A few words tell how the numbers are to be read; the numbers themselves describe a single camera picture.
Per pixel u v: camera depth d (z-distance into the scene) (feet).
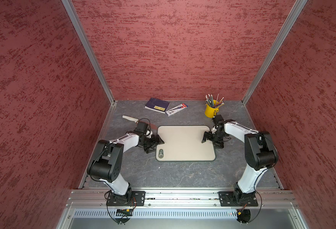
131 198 2.38
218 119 2.65
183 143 3.07
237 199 2.19
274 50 2.88
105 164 1.52
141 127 2.54
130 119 3.52
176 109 3.73
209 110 3.36
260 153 1.64
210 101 3.30
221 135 2.62
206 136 2.91
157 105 3.86
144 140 2.59
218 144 2.78
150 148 2.76
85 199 2.48
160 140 2.84
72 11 2.37
